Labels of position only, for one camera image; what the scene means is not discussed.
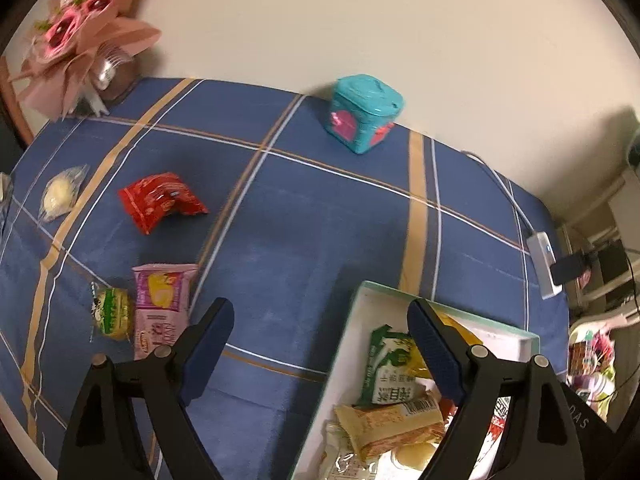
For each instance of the clear wrapped yellow bun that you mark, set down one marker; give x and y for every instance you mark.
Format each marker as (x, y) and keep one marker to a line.
(60, 195)

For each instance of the brown wooden headboard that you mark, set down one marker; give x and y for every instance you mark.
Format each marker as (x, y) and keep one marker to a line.
(15, 105)

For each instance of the small red snack packet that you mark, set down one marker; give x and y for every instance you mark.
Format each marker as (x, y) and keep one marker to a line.
(500, 420)

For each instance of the clear wrapped snack packet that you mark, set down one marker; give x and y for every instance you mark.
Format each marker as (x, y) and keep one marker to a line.
(347, 460)

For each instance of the black power adapter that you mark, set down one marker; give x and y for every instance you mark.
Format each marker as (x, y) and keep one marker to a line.
(570, 267)

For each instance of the orange snack packet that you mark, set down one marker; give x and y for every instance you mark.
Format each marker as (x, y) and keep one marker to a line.
(385, 425)

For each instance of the pink flower bouquet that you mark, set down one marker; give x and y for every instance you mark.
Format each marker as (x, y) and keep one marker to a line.
(75, 45)

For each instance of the pink snack packet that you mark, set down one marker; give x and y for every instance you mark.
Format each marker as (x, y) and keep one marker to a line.
(160, 305)

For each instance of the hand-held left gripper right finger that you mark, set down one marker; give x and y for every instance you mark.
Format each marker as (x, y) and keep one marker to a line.
(437, 350)

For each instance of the green yellow snack packet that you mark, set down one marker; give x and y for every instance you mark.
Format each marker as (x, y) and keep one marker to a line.
(112, 312)

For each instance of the blue white snack packet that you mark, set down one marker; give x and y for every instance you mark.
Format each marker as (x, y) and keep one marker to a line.
(4, 195)

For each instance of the pale yellow cake packet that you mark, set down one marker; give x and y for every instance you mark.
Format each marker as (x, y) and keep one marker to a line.
(415, 456)

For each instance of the white power strip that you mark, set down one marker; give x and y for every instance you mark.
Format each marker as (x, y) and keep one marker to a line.
(545, 265)

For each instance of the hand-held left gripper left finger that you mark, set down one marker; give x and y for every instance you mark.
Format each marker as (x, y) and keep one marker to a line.
(205, 350)

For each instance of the colourful clutter pile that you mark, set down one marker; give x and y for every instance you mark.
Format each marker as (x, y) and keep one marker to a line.
(592, 360)

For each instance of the cream snack packet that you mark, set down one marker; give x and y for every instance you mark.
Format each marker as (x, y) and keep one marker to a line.
(390, 375)

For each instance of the white shelf unit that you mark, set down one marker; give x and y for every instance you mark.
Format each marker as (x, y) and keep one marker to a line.
(617, 220)

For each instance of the teal tin box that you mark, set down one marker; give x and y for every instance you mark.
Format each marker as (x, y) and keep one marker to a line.
(362, 110)

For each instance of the blue plaid bedsheet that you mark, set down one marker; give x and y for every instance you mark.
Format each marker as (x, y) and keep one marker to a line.
(310, 220)

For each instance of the white box with teal rim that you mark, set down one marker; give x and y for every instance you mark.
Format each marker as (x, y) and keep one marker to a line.
(350, 350)

